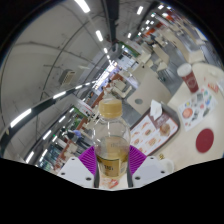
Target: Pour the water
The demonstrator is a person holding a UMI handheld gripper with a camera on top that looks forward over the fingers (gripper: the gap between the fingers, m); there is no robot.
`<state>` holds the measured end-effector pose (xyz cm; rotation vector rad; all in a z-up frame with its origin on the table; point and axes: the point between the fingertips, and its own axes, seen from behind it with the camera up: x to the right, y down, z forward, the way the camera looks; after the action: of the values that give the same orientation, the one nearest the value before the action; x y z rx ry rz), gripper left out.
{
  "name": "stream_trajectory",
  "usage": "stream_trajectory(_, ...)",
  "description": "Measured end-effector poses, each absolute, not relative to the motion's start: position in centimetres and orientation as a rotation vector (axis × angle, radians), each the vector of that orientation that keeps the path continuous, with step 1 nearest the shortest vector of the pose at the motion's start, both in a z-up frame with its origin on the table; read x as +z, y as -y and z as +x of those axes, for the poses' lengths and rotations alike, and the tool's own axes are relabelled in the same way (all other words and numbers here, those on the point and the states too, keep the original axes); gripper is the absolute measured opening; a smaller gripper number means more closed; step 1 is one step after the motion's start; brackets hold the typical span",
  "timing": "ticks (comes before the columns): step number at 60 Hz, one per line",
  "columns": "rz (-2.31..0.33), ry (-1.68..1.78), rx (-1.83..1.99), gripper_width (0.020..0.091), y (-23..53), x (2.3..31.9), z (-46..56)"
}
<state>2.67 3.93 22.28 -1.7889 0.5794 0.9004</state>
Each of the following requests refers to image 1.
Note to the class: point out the white crumpled napkin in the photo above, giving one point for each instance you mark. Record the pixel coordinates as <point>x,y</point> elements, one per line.
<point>155,109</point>

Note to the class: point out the ceiling air conditioner unit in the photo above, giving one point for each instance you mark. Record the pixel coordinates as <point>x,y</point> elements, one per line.
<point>67,77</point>

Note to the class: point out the group of beige chairs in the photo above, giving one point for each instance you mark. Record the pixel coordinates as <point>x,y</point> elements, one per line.
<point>163,55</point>

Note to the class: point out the flat round red coaster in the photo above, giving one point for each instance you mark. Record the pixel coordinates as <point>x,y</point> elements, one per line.
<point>204,140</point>

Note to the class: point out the beige chair with oval hole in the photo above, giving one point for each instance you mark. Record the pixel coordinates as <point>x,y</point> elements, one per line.
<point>148,88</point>

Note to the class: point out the red paper drink cup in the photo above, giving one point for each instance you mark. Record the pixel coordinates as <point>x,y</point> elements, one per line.
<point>189,80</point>

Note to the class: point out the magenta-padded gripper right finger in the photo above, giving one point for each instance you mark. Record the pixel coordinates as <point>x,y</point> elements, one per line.
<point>146,170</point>

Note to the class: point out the group of ceiling lights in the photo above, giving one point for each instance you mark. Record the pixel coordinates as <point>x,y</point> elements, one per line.
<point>82,5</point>

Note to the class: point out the brown food tray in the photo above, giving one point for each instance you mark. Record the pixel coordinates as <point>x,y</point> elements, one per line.
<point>150,136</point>

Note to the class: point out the colourful printed leaflet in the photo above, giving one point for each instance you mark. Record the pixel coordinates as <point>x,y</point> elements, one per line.
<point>198,108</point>

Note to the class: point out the clear bottle with yellow drink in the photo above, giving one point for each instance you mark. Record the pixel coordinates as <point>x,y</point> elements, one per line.
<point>111,150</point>

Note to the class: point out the red sauce sachet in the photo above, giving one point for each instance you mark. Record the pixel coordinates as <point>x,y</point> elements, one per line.
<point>212,87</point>

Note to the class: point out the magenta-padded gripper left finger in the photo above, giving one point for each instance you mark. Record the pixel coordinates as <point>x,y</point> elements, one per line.
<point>75,170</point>

